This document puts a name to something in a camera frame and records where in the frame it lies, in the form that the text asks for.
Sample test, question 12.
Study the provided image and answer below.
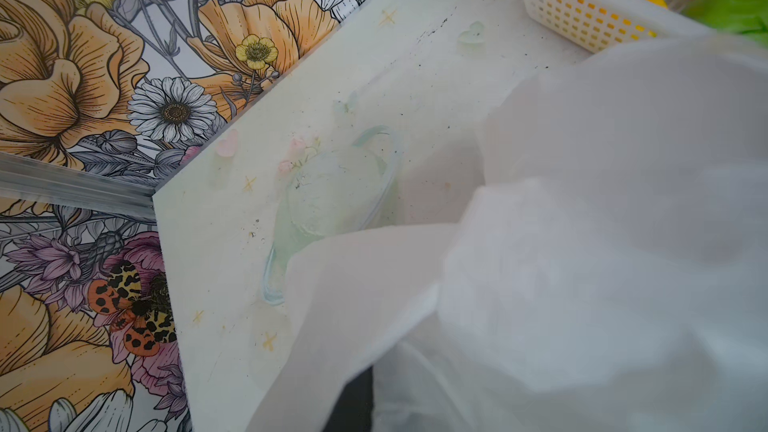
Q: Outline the white plastic mesh basket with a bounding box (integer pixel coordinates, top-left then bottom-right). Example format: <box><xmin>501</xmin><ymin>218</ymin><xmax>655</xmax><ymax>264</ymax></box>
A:
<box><xmin>500</xmin><ymin>0</ymin><xmax>715</xmax><ymax>54</ymax></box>

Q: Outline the translucent white plastic bag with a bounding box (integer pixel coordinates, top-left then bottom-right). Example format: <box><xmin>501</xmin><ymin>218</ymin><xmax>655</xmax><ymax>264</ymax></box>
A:
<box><xmin>248</xmin><ymin>34</ymin><xmax>767</xmax><ymax>431</ymax></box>

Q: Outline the green toy fruit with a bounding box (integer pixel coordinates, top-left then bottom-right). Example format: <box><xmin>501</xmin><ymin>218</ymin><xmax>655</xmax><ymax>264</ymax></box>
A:
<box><xmin>681</xmin><ymin>0</ymin><xmax>767</xmax><ymax>48</ymax></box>

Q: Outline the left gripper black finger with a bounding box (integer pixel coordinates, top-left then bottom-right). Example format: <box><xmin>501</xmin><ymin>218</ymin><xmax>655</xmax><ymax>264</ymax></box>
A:
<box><xmin>323</xmin><ymin>367</ymin><xmax>374</xmax><ymax>432</ymax></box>

